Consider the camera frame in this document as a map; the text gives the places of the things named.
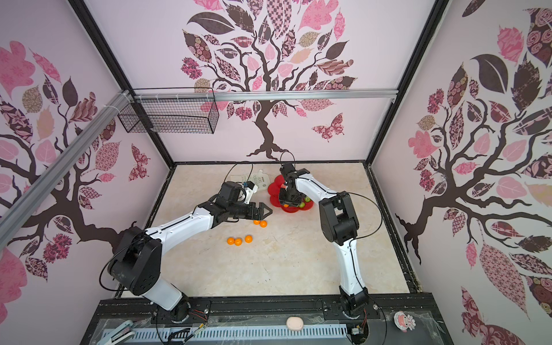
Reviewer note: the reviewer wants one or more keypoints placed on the aluminium rail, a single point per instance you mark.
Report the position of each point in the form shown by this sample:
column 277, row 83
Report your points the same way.
column 267, row 95
column 19, row 213

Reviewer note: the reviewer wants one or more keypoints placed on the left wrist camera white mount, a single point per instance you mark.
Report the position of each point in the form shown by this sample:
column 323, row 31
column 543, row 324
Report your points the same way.
column 250, row 189

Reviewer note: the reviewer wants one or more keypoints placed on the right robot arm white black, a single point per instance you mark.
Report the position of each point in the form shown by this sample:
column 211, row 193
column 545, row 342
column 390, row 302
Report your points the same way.
column 339, row 225

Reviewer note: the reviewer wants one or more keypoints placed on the white slotted cable duct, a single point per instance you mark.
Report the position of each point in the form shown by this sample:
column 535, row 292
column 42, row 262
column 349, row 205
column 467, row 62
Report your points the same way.
column 310, row 334

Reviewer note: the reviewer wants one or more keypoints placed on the red flower-shaped fruit bowl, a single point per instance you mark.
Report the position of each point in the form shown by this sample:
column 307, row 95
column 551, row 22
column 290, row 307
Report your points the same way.
column 274, row 189

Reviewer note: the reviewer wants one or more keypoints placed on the aluminium rail back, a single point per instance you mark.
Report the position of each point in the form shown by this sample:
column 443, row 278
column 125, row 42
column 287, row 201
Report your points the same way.
column 267, row 95

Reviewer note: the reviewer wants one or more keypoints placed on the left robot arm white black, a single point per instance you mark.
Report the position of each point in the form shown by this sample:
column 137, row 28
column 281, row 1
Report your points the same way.
column 137, row 261

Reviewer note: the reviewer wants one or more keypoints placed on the black wire basket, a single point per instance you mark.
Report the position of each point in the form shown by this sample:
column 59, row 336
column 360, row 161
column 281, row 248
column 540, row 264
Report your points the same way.
column 187, row 110

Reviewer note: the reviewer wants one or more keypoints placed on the white stapler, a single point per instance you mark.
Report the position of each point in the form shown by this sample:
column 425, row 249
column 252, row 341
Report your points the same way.
column 115, row 333

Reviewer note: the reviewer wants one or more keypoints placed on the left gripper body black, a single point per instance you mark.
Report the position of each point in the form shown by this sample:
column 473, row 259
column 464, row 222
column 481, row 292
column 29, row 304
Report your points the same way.
column 241, row 210

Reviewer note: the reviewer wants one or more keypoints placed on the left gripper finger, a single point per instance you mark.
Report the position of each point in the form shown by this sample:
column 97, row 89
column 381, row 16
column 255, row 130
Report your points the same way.
column 262, row 208
column 260, row 216

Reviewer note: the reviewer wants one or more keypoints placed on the aluminium rail left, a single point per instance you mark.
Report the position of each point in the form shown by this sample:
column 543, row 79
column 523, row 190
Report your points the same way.
column 19, row 213

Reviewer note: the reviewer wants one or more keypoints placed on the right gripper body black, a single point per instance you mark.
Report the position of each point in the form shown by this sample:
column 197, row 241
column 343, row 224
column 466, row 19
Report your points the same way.
column 287, row 198

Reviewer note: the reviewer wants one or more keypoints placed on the pink round sticker toy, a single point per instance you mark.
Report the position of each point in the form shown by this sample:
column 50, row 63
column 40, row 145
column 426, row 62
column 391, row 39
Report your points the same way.
column 404, row 322

